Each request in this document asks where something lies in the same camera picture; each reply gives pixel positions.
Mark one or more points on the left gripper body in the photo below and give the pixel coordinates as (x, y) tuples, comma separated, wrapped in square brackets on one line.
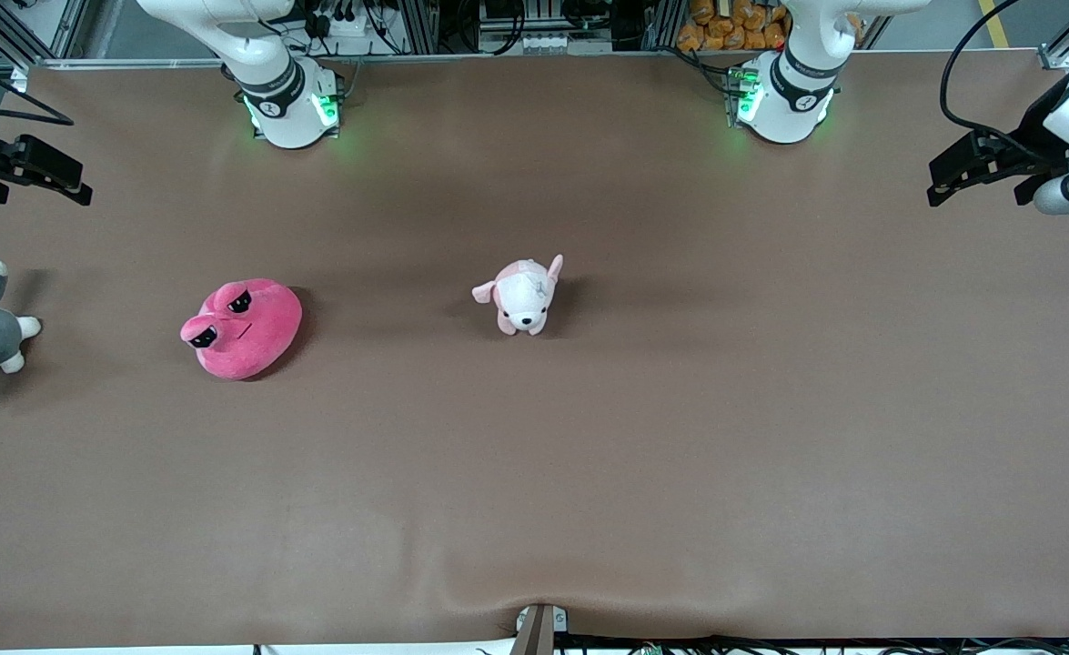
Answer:
[(1032, 134)]

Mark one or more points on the pink frog plush toy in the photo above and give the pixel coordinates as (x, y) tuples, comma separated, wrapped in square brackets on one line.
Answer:
[(252, 337)]

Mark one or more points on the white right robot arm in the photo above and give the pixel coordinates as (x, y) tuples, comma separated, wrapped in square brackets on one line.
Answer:
[(284, 109)]

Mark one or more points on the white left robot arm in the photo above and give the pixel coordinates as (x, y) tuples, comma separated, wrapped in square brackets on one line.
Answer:
[(784, 100)]

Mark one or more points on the orange toy pile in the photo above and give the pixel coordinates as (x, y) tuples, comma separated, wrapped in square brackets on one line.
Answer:
[(734, 27)]

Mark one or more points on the white power strip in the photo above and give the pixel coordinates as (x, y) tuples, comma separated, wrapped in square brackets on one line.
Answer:
[(343, 23)]

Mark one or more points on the white terminal strip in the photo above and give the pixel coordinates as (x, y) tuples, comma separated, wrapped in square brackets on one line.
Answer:
[(543, 43)]

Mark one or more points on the white pink dog plush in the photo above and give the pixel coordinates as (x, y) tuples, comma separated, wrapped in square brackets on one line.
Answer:
[(525, 296)]

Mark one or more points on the brown table mat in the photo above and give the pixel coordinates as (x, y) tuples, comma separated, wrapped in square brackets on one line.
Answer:
[(534, 473)]

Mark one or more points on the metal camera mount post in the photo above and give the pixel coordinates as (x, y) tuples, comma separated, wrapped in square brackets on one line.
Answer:
[(536, 629)]

